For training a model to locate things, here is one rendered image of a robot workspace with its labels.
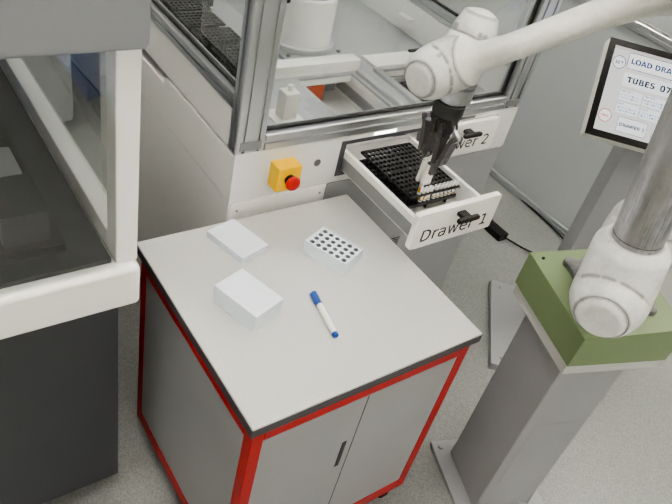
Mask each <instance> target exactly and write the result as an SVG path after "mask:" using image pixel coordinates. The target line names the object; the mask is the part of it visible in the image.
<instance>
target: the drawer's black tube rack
mask: <svg viewBox="0 0 672 504"><path fill-rule="evenodd" d="M401 146H402V147H401ZM398 147H399V148H398ZM413 148H414V149H413ZM380 150H381V151H380ZM377 151H378V152H377ZM397 151H398V152H397ZM373 152H374V153H373ZM394 152H395V153H394ZM364 153H365V154H364ZM361 154H362V155H363V156H364V157H365V158H366V159H362V160H359V161H360V162H361V163H362V164H363V165H364V166H365V167H366V168H367V169H368V170H369V171H370V172H371V173H372V174H373V175H374V176H375V177H376V178H377V179H379V180H380V181H381V182H382V183H383V184H384V185H385V186H386V187H387V188H388V189H389V190H390V191H391V192H392V193H393V194H394V195H395V196H396V197H397V198H398V199H399V200H400V201H401V202H403V203H404V204H405V205H406V206H407V207H408V208H409V209H412V208H416V207H420V206H423V207H424V208H426V206H427V205H428V204H431V203H435V202H439V201H443V202H444V203H445V202H446V200H447V199H451V198H455V197H456V193H454V194H450V195H446V196H444V195H443V197H440V196H439V198H436V197H435V199H432V198H431V197H430V200H426V201H422V202H418V198H415V199H411V200H410V199H408V198H407V197H406V196H405V195H406V194H407V193H411V192H415V191H418V188H419V185H420V181H416V177H417V174H418V171H419V169H420V166H419V163H420V160H421V158H422V156H421V155H422V153H421V152H420V151H419V150H418V149H417V148H416V147H415V146H414V145H412V144H411V143H410V142H408V143H402V144H397V145H392V146H386V147H381V148H376V149H370V150H365V151H361ZM376 155H377V156H376ZM372 156H373V157H372ZM438 170H439V171H438ZM446 177H447V178H446ZM442 178H443V179H442ZM451 180H453V179H452V178H450V177H449V176H448V175H447V174H446V173H445V172H444V171H442V170H441V169H440V168H439V167H438V168H437V170H436V174H435V175H433V177H432V180H431V183H430V184H427V185H424V186H423V187H424V188H426V186H428V187H430V185H432V186H435V184H438V185H439V183H442V184H443V183H444V182H446V183H447V181H450V182H451ZM453 181H454V180H453Z"/></svg>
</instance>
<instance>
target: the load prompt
mask: <svg viewBox="0 0 672 504"><path fill-rule="evenodd" d="M626 68H627V69H631V70H634V71H638V72H642V73H645V74H649V75H653V76H656V77H660V78H664V79H667V80H671V81H672V63H669V62H665V61H661V60H658V59H654V58H650V57H647V56H643V55H639V54H636V53H632V52H630V55H629V58H628V62H627V66H626Z"/></svg>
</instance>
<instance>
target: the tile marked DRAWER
mask: <svg viewBox="0 0 672 504"><path fill-rule="evenodd" d="M647 128H648V124H647V123H644V122H640V121H636V120H633V119H629V118H625V117H622V116H618V120H617V124H616V127H615V131H618V132H621V133H625V134H629V135H632V136H636V137H640V138H643V139H645V135H646V132H647Z"/></svg>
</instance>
